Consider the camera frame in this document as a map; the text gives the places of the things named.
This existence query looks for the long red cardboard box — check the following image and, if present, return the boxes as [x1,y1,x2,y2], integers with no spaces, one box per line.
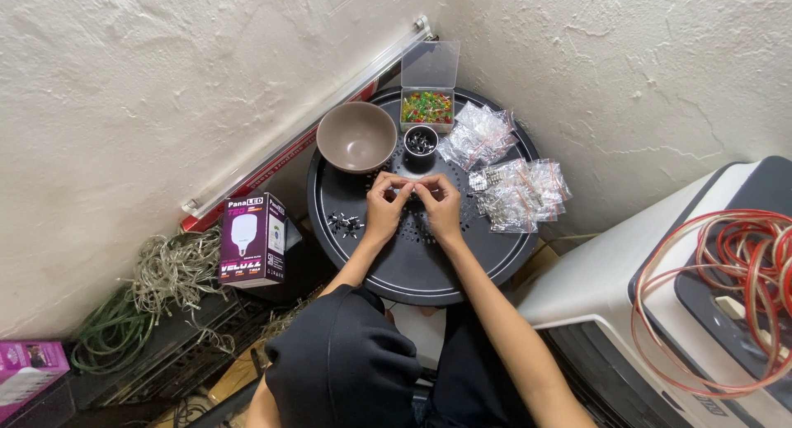
[180,80,380,233]

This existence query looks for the small black cup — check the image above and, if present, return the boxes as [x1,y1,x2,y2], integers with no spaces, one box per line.
[403,125,439,164]

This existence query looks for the black plastic crate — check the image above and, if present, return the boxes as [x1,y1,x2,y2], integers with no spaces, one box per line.
[67,291,274,412]

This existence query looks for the heap of coloured LEDs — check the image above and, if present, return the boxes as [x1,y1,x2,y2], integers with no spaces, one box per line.
[402,92,454,125]

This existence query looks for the person's black clothing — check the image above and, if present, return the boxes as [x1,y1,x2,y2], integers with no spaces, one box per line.
[264,284,538,428]

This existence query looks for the pile of clear zip bags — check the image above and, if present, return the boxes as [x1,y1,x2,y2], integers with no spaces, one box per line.
[437,101,519,171]

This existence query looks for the purple light bulb box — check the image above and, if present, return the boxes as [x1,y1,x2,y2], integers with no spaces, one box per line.
[217,192,287,289]

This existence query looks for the person's left hand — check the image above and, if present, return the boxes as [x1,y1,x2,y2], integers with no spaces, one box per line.
[364,171,415,246]

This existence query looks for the white plug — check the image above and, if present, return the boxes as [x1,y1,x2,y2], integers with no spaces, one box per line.
[714,296,747,320]

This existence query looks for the clear plastic hinged box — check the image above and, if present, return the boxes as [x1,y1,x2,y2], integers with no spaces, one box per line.
[400,41,461,134]

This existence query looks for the coil of red clear cable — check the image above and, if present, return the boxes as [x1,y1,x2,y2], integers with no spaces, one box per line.
[630,209,792,400]

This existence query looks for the tangle of grey wire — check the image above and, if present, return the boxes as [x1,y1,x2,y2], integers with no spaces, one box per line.
[121,226,238,356]

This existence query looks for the pile of black loose components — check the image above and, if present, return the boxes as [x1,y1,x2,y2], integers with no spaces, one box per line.
[327,210,366,239]

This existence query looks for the round black perforated tray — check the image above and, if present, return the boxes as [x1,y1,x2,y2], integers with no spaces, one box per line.
[307,86,541,307]

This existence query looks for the person's right hand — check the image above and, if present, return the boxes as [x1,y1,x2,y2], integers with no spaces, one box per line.
[413,173,464,245]

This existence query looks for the brown bowl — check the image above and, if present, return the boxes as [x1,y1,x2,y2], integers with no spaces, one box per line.
[316,101,398,174]

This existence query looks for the pile of bags with metal parts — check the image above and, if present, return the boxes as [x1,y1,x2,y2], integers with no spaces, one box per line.
[467,158,573,234]

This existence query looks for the white and black appliance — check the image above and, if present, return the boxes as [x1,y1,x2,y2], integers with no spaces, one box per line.
[515,155,792,428]

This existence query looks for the white tube light fixture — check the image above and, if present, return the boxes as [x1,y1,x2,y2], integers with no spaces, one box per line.
[181,15,435,219]

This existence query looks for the coil of green cable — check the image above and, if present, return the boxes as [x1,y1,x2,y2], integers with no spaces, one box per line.
[71,285,157,376]

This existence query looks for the pink cardboard box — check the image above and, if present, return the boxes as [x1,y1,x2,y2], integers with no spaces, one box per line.
[0,339,71,423]

